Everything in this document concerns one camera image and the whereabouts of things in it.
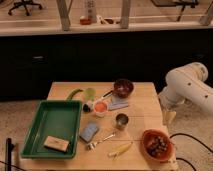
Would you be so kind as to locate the green plastic tray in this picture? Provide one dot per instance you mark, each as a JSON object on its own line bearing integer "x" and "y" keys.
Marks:
{"x": 57, "y": 118}

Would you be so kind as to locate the black and white utensil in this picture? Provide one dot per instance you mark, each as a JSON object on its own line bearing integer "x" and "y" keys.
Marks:
{"x": 88, "y": 105}

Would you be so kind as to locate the green cucumber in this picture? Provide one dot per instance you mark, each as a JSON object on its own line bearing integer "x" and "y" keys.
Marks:
{"x": 73, "y": 93}

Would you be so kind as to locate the red object on ledge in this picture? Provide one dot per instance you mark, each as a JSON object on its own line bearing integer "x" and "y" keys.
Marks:
{"x": 85, "y": 21}

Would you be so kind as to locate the yellow banana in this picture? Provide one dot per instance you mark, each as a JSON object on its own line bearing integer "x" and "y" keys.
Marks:
{"x": 119, "y": 150}

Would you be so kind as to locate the metal cup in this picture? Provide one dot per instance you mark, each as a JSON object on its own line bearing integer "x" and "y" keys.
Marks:
{"x": 121, "y": 121}

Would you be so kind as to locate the grey-blue cloth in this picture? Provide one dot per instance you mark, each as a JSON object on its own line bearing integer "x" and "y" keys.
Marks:
{"x": 117, "y": 103}

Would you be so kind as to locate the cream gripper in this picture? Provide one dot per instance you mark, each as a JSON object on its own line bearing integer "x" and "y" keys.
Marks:
{"x": 168, "y": 116}

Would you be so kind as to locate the white cup orange content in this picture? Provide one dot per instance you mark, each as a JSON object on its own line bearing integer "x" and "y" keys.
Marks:
{"x": 100, "y": 108}

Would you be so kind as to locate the black office chair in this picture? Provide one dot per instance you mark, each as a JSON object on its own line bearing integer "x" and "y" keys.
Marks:
{"x": 25, "y": 4}

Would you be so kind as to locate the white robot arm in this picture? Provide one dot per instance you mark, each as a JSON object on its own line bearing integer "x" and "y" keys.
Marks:
{"x": 185, "y": 83}

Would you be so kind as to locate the purple bowl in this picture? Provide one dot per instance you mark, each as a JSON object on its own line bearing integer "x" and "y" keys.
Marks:
{"x": 123, "y": 88}

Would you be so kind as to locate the tan sponge block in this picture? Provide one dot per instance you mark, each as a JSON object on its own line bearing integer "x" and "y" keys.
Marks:
{"x": 56, "y": 143}

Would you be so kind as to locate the black stand post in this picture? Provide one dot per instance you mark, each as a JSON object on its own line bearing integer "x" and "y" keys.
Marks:
{"x": 8, "y": 156}

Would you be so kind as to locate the silver fork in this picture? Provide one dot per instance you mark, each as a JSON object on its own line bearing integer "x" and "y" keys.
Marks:
{"x": 92, "y": 145}

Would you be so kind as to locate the orange bowl with grapes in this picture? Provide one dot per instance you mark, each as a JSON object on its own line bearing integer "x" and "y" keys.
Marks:
{"x": 156, "y": 145}

